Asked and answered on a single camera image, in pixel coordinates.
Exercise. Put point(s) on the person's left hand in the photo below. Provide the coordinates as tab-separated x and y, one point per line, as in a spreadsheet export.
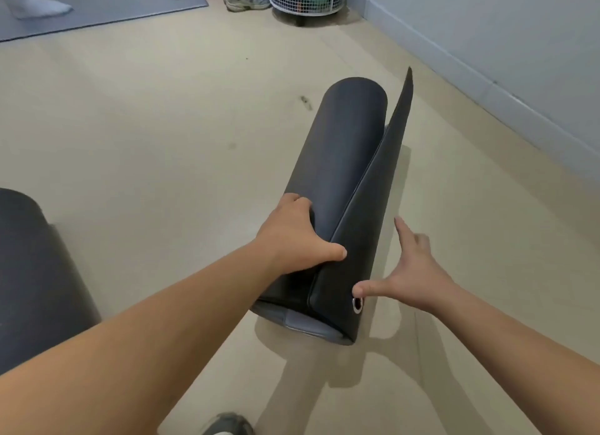
290	238

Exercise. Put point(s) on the person's left forearm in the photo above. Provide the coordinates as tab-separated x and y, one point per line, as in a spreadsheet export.
140	345

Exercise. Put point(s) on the person's right forearm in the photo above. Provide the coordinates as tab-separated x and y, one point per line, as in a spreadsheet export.
525	355

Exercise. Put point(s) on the person's right hand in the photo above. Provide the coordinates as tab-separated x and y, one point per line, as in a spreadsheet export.
422	280

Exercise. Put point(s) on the blue-grey yoga mat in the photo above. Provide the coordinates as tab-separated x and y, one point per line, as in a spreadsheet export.
342	144
33	280

